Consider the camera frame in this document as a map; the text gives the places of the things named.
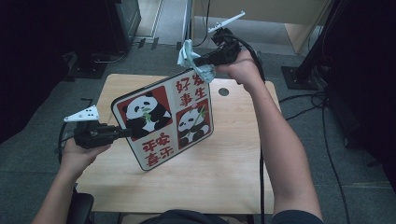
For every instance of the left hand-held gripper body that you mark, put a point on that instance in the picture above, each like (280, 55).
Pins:
(91, 135)

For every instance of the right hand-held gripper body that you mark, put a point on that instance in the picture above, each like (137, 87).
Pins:
(229, 51)

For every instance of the panda print board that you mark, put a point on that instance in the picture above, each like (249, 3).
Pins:
(162, 124)

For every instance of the person's right hand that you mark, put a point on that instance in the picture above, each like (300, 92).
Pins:
(246, 70)

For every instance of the person's left hand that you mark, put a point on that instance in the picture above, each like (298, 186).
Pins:
(76, 158)

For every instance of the black floor tape strip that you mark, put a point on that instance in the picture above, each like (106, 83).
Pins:
(141, 43)
(155, 43)
(178, 46)

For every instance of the dark round table grommet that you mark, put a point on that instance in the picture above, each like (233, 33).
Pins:
(223, 91)

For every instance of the beige wooden furniture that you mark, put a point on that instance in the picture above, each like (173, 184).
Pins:
(274, 9)

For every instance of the black floor stand base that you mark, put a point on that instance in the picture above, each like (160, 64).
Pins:
(88, 68)

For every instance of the black chair armrest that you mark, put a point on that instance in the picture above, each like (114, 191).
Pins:
(81, 208)

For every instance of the black metal stand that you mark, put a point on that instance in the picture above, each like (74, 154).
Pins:
(300, 76)

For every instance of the black cabinet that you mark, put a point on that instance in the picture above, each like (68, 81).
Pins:
(123, 21)

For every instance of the person's dark shirt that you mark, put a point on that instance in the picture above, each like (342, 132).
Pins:
(183, 217)

